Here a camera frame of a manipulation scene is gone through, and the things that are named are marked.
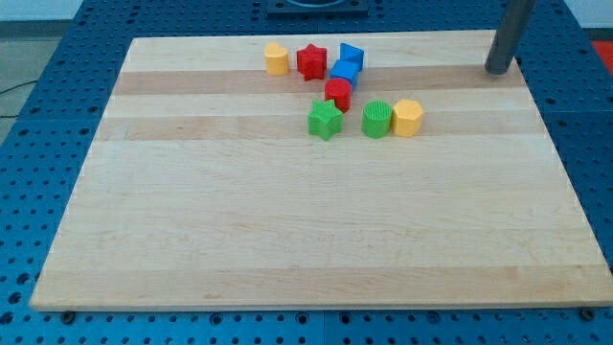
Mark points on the green star block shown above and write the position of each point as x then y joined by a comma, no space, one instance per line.
324,119

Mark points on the yellow heart block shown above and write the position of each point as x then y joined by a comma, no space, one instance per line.
276,59

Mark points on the yellow hexagon block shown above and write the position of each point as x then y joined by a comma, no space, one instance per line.
407,118

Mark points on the blue triangle block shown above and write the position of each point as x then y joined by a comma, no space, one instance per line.
352,54

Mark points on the wooden board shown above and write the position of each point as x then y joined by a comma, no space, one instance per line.
203,190

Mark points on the green cylinder block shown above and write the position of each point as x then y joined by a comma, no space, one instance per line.
376,119

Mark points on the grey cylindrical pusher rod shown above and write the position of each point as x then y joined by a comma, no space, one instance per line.
507,37

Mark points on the blue cube block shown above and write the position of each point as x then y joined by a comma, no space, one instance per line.
346,70

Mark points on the red star block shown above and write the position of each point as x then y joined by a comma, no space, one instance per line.
312,62

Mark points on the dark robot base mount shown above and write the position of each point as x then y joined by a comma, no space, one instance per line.
286,8

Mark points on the red cylinder block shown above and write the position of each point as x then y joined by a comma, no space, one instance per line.
339,91

